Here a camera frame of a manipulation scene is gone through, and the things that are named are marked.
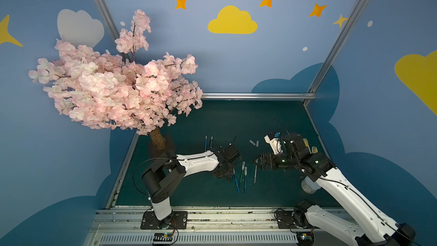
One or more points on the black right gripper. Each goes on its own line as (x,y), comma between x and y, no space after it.
(272,160)

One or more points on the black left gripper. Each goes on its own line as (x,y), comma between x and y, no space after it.
(227,169)

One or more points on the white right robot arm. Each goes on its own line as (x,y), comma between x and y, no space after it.
(370,226)

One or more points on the short blue carving knife capped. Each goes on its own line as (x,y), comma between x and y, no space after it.
(235,180)

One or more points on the lower blue carving knife capped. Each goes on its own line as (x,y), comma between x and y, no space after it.
(245,179)

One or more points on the yellow work glove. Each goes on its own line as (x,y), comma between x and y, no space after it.
(312,149)

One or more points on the right round green circuit board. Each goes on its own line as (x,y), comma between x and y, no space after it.
(305,239)

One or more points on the left green circuit board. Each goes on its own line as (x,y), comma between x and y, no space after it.
(163,238)

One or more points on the pink artificial blossom tree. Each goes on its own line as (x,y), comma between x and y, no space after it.
(106,91)

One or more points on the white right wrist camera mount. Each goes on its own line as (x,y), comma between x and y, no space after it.
(274,142)

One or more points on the dark square tree base plate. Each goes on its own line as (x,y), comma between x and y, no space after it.
(157,147)

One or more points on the right slanted aluminium frame post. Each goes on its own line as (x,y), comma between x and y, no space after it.
(345,31)

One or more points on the slanted aluminium frame post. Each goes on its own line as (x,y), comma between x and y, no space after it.
(107,18)
(345,31)

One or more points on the horizontal aluminium frame rail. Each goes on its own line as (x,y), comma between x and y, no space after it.
(259,96)

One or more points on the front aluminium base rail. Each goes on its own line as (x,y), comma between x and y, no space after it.
(204,226)

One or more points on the left slanted aluminium frame post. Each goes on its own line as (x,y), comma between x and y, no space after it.
(107,18)

